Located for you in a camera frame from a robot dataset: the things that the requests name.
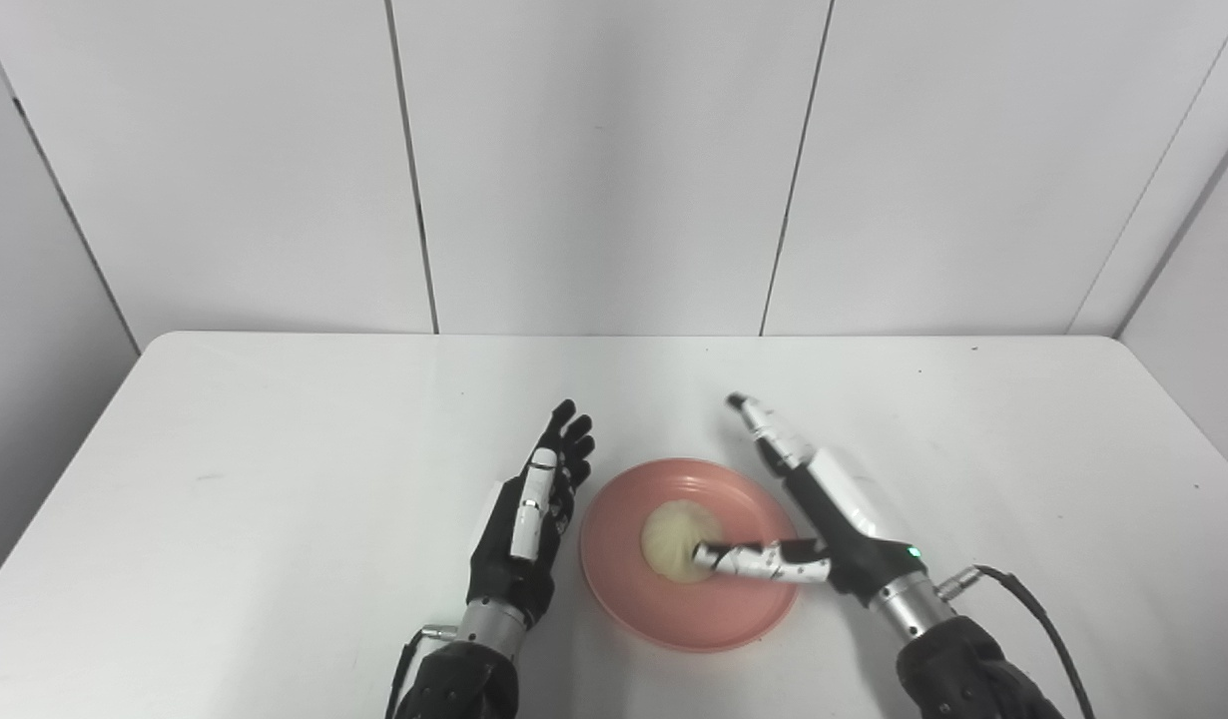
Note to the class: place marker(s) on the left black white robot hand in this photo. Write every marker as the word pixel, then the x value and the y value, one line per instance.
pixel 509 569

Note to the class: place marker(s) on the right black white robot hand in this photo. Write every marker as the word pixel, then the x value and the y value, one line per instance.
pixel 844 519

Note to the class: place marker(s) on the pink round plate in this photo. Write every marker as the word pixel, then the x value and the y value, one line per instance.
pixel 714 614

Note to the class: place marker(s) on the cream steamed bun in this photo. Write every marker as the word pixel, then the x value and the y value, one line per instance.
pixel 671 534

